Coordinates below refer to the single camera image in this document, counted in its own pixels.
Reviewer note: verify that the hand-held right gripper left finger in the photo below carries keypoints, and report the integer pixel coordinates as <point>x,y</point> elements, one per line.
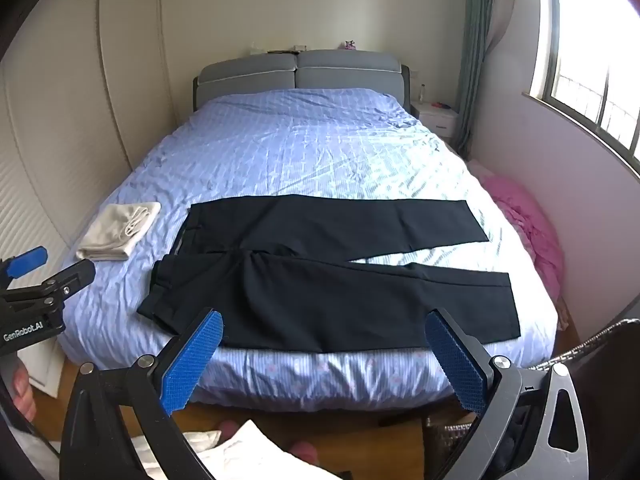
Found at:
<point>192,360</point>

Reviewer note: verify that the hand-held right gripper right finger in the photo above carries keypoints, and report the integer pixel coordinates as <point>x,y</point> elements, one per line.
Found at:
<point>457,365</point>

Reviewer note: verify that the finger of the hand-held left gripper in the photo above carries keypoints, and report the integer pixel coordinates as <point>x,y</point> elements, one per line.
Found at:
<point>27,260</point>
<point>75,275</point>

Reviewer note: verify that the black pants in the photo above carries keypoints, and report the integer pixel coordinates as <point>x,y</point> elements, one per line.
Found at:
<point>300,300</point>

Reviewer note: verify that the person's left hand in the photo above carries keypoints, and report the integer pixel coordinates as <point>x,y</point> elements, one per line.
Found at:
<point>22,390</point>

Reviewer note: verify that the beige folded cloth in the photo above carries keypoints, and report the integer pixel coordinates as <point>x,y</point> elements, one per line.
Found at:
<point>115,235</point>

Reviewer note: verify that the white cloth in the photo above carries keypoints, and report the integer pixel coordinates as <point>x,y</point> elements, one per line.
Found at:
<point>250,452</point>

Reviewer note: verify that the pink blanket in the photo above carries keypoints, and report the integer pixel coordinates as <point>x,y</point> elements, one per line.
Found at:
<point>530,230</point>

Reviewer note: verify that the blue striped bed sheet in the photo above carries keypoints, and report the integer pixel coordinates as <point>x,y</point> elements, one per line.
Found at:
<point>325,160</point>

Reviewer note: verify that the white nightstand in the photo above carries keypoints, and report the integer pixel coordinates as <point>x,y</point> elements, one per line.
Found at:
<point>440,120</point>

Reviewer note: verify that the clear bottle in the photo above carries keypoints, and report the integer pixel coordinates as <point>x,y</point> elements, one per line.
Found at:
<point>423,94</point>

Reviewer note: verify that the flat black item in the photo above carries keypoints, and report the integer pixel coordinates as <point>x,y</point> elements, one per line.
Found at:
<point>281,51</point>

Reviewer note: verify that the green curtain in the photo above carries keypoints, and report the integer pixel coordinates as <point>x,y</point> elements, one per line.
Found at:
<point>475,60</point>

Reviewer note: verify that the window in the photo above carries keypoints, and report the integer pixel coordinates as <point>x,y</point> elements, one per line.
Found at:
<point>590,85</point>

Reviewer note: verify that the pink toy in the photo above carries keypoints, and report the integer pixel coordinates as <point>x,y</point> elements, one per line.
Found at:
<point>349,45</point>

